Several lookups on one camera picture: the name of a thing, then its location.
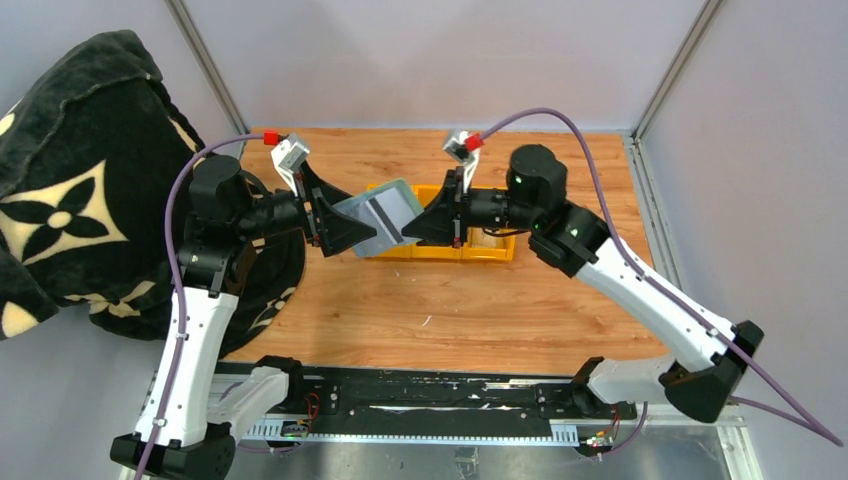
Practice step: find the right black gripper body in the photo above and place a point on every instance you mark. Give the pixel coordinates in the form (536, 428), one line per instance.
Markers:
(479, 208)

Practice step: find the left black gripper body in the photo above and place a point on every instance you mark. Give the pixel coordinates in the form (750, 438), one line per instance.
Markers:
(286, 212)

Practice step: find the mint green card holder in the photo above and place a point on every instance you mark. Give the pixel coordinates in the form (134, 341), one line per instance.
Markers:
(345, 207)

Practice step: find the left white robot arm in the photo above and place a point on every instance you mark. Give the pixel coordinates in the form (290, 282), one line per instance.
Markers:
(180, 433)

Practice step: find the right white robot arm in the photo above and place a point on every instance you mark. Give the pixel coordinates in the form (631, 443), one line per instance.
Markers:
(704, 363)

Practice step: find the yellow three-compartment bin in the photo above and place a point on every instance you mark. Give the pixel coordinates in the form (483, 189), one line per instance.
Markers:
(478, 247)

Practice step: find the black floral blanket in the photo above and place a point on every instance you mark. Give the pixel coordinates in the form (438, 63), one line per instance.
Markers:
(89, 155)

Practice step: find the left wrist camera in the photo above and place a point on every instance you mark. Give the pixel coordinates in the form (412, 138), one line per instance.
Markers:
(288, 156)

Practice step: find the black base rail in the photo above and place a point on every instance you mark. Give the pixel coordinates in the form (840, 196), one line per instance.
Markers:
(366, 405)

